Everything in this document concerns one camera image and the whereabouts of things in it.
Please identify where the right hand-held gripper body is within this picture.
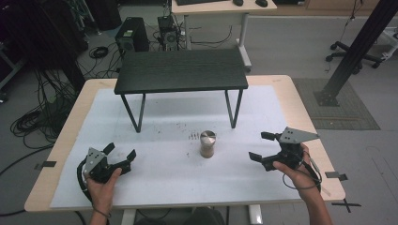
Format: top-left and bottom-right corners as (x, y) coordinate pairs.
(260, 126), (320, 173)

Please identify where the black raised shelf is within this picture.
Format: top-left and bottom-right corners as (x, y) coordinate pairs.
(114, 48), (250, 134)

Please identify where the bundle of black floor cables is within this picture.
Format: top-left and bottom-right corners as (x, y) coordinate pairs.
(8, 67), (83, 151)

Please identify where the open-sided computer tower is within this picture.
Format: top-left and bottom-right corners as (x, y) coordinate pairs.
(157, 14), (180, 52)

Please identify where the metal-lidded glass jar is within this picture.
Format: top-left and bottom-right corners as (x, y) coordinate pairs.
(199, 129), (218, 159)

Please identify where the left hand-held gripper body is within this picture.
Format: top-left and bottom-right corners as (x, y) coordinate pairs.
(82, 146), (115, 185)

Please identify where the grey floor mat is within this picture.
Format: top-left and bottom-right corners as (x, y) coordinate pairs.
(292, 77), (382, 131)

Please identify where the black tape cross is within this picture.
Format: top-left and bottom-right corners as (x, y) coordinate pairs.
(330, 198), (362, 214)

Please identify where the black computer tower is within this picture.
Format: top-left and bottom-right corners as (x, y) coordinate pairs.
(115, 16), (150, 54)

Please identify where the dark wrist band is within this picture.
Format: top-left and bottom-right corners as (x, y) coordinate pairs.
(91, 207), (113, 219)

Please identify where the black tape strip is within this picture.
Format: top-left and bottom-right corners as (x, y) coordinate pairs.
(34, 160), (58, 172)
(324, 171), (349, 182)

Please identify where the person's left hand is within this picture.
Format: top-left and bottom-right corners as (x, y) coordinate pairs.
(84, 167), (123, 217)

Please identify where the dark curtain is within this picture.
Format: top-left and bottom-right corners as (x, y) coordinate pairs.
(0, 0), (89, 92)

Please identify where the black metal post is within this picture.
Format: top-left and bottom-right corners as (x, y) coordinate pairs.
(314, 0), (398, 108)

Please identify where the white table mat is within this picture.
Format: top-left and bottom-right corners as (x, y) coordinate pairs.
(49, 84), (302, 210)

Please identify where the small black cable coil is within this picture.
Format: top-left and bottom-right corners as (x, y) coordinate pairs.
(88, 45), (110, 60)

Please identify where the black keyboard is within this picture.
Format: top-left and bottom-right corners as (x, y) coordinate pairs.
(175, 0), (232, 7)

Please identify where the black office chair base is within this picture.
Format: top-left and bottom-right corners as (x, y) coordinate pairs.
(325, 40), (385, 76)

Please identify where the beige office desk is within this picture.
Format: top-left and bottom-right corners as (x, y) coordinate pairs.
(171, 0), (279, 73)

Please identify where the light wooden table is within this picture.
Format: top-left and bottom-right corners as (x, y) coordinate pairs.
(23, 74), (347, 225)

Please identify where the person's right hand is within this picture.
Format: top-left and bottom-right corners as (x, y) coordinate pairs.
(272, 142), (314, 202)

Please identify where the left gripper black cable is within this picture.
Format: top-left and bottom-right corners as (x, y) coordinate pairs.
(76, 157), (94, 204)

